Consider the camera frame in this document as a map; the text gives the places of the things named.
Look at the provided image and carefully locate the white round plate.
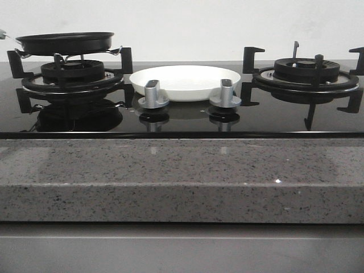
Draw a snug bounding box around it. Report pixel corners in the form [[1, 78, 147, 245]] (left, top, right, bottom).
[[129, 65, 241, 102]]

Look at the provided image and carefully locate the black frying pan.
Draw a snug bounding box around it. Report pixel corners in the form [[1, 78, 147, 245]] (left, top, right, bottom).
[[15, 32, 114, 56]]

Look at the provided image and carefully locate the silver left stove knob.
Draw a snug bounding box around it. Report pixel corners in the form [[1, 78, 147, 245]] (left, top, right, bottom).
[[138, 80, 169, 109]]

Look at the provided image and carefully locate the silver stove knob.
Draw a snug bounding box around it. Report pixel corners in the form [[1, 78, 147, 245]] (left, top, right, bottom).
[[138, 80, 169, 109], [209, 79, 242, 108]]

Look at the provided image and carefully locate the silver right stove knob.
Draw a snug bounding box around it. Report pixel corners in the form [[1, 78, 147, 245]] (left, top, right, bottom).
[[209, 79, 242, 108]]

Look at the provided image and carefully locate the black glass stove top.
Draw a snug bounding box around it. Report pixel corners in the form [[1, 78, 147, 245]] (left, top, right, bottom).
[[1, 62, 363, 139]]

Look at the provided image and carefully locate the left black gas burner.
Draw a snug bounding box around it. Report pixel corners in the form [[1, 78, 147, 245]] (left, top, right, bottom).
[[7, 47, 133, 113]]

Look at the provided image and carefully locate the black gas burner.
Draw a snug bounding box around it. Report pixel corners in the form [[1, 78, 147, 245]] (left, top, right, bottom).
[[7, 47, 133, 113], [241, 42, 363, 113]]

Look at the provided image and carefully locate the right black gas burner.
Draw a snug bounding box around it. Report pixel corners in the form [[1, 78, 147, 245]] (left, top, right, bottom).
[[241, 42, 363, 113]]

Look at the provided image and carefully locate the silver wire pan support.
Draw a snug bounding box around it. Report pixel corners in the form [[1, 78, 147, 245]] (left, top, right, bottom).
[[14, 46, 131, 61]]

